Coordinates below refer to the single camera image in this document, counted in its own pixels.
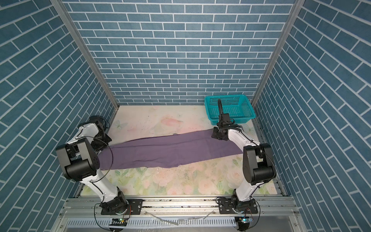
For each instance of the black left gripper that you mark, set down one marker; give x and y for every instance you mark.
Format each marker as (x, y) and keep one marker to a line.
(97, 148)

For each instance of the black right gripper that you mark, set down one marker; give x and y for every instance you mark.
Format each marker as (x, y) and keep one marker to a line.
(214, 135)

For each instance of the purple trousers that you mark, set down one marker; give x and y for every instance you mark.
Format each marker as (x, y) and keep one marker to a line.
(166, 151)

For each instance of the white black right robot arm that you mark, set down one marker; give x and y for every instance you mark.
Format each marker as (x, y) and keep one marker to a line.
(258, 165)

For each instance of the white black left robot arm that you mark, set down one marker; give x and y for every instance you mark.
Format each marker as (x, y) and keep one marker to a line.
(79, 161)

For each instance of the teal plastic mesh basket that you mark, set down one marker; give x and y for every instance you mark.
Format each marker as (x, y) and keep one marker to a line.
(237, 106)

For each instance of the left green circuit board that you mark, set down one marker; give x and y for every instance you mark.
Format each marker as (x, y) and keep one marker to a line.
(118, 222)

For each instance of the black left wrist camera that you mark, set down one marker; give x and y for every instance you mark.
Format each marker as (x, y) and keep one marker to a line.
(101, 122)

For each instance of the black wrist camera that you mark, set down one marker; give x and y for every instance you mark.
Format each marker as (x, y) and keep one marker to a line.
(101, 122)
(224, 120)

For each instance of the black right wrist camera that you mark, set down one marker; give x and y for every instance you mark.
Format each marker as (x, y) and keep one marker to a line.
(224, 120)

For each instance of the aluminium left rear corner post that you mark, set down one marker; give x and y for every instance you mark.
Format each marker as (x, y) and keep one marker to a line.
(72, 29)

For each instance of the aluminium corner post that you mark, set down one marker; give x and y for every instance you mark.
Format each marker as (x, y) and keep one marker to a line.
(72, 29)
(277, 50)

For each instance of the aluminium front mounting rail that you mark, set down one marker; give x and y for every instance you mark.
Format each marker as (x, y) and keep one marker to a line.
(276, 213)

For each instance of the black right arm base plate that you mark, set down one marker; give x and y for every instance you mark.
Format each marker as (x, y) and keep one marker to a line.
(224, 206)

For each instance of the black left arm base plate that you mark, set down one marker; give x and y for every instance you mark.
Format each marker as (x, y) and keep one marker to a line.
(133, 206)

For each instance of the white slotted cable duct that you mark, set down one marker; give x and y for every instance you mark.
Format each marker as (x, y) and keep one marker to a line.
(151, 222)

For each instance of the aluminium right rear corner post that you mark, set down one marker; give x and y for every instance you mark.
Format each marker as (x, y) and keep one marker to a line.
(277, 50)

